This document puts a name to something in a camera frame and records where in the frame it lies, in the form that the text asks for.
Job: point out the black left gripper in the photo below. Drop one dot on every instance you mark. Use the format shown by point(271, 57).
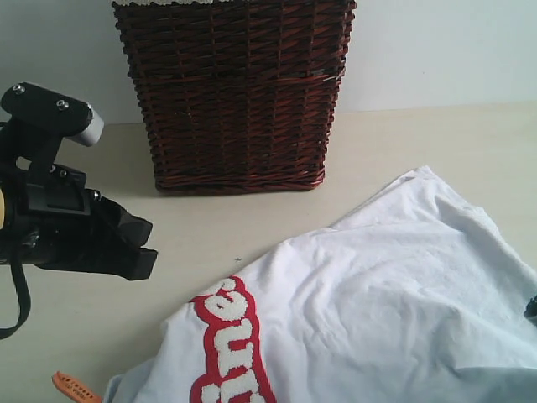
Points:
point(62, 225)

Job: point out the white t-shirt red lettering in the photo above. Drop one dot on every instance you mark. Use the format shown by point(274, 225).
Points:
point(415, 296)

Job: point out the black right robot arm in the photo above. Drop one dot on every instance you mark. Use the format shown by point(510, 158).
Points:
point(530, 312)

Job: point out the dark brown wicker basket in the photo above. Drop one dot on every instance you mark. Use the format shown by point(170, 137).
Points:
point(237, 96)

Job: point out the orange clothing tag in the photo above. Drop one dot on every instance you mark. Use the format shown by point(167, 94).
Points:
point(74, 389)

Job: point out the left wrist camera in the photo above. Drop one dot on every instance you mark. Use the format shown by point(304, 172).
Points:
point(40, 119)

